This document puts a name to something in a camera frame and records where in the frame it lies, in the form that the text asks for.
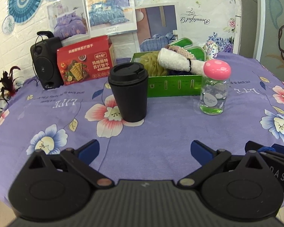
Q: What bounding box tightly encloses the small blue paper fan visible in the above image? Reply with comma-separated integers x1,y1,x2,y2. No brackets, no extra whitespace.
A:
1,15,16,35

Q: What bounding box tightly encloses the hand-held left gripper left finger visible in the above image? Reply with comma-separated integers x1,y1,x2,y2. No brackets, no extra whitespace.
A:
28,139,115,188

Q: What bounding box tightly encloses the black portable speaker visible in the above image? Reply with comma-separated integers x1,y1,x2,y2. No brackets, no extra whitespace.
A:
30,31,64,90

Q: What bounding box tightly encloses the pink knitted cloth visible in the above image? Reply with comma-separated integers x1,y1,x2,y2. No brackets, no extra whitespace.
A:
167,45,196,60

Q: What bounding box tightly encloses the floral quilted oven mitt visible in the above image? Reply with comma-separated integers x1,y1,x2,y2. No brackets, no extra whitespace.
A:
203,41,219,61

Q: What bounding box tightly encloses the glass door with cartoon drawing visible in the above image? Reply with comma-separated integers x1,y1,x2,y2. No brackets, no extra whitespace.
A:
237,0,284,65

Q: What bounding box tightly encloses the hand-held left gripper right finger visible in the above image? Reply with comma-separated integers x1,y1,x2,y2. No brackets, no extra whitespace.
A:
177,140,268,187

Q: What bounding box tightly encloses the glass bottle with pink cap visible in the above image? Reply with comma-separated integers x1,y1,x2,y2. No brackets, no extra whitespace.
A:
200,60,232,116

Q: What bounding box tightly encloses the large blue paper fan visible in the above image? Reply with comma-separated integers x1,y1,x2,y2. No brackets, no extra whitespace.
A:
7,0,44,24

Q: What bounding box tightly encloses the purple bedding poster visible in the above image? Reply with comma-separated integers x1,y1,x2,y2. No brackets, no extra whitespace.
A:
47,0,89,40

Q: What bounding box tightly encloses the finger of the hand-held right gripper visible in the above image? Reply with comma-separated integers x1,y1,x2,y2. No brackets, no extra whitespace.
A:
244,141,284,165
262,144,284,158

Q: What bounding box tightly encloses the purple floral tablecloth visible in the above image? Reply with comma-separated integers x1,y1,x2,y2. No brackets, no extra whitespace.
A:
0,52,284,208

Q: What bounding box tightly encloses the blue bedding poster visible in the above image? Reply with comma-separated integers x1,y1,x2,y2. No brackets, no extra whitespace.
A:
83,0,138,38

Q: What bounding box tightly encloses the green cardboard box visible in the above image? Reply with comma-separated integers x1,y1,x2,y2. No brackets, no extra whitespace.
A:
130,50,208,98

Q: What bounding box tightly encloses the striped bedding poster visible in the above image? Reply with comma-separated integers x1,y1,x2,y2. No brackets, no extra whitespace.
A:
135,2,183,53

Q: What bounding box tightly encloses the olive mesh bath sponge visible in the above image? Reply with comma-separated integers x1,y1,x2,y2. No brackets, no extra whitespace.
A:
139,51,169,77

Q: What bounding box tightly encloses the dark feather decoration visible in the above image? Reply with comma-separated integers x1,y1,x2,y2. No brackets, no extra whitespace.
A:
0,66,24,100

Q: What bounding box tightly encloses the black lidded cup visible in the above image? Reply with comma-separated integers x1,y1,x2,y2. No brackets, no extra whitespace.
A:
108,62,149,123

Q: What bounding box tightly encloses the white towel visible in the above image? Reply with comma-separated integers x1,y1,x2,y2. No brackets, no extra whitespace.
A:
158,48,205,76

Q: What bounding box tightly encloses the red biscuit box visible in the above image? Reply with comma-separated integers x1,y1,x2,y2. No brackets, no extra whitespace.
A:
56,35,117,86

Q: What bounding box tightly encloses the floral wall backdrop sheet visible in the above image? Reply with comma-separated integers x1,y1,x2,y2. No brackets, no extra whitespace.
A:
133,0,242,54

